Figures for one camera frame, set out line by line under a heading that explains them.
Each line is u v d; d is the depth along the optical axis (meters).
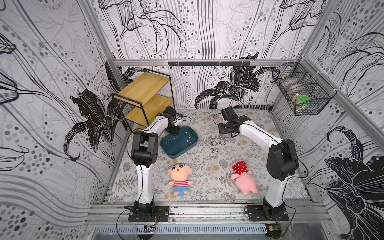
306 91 0.80
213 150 0.96
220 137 1.01
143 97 0.80
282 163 0.49
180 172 0.80
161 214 0.74
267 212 0.64
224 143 0.98
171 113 0.75
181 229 0.76
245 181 0.77
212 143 0.98
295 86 0.79
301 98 0.79
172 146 0.96
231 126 0.67
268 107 1.19
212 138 1.02
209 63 0.93
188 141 1.01
